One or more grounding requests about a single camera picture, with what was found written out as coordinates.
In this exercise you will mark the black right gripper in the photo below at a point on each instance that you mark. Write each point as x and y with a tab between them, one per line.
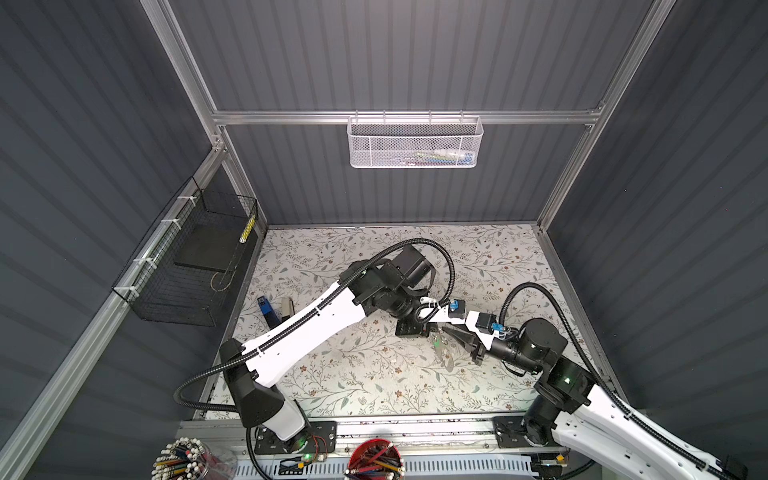
468	343

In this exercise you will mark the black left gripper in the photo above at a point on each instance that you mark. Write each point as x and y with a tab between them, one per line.
417	327

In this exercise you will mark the silver metal keyring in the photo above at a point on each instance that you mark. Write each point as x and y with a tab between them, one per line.
439	346

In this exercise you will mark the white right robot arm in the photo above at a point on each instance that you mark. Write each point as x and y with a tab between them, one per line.
574	407

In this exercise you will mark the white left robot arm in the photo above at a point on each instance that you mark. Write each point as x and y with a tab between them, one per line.
387	282

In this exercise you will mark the red pencil cup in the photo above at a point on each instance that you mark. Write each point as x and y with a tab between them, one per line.
375	459

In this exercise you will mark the white mesh basket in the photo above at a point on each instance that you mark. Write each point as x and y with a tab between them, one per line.
414	142

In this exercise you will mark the yellow marker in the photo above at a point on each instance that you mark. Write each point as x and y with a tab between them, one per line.
243	238

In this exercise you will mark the black foam pad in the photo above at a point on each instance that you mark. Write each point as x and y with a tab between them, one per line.
210	248

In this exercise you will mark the clear pencil cup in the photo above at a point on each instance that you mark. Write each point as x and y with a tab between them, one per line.
193	459

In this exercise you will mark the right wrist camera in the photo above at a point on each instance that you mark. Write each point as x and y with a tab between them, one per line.
486	327

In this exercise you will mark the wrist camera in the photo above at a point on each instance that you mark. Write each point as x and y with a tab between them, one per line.
431	311
486	327

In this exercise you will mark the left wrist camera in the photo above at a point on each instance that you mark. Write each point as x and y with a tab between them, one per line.
431	311

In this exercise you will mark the white slotted cable duct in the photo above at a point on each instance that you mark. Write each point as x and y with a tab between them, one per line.
457	466

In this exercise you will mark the black wire basket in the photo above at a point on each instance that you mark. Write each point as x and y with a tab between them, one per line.
189	270

